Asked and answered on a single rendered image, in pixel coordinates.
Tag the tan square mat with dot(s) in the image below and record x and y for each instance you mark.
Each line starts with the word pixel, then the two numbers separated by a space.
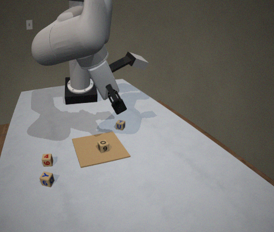
pixel 88 153

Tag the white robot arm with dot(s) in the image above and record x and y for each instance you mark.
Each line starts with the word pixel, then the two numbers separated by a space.
pixel 79 36

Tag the wooden letter block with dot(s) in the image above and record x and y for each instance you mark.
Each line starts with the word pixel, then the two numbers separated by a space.
pixel 47 160
pixel 47 179
pixel 103 146
pixel 120 124

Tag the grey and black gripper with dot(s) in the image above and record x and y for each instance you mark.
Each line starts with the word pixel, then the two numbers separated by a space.
pixel 105 83

